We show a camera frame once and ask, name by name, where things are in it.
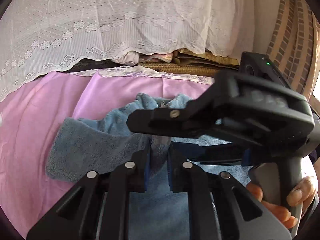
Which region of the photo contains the brick patterned wall panel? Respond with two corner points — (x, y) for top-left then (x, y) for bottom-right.
(267, 0), (319, 100)

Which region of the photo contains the person's right hand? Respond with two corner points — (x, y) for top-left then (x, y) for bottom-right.
(246, 176), (318, 229)

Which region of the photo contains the floral white bed edge cloth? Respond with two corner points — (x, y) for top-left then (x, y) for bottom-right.
(71, 66), (215, 85)

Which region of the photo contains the pink bed sheet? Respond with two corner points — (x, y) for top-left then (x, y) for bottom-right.
(1, 72), (214, 237)

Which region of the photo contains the blue fleece garment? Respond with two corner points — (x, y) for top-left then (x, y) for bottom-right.
(44, 93), (253, 240)

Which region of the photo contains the woven straw mat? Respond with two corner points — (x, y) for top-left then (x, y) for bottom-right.
(139, 49), (240, 77)

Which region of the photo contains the white lace cover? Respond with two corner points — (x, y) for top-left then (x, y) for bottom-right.
(1, 0), (254, 99)

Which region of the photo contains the folded pink patterned cloth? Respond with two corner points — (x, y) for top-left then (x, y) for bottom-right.
(117, 51), (175, 65)

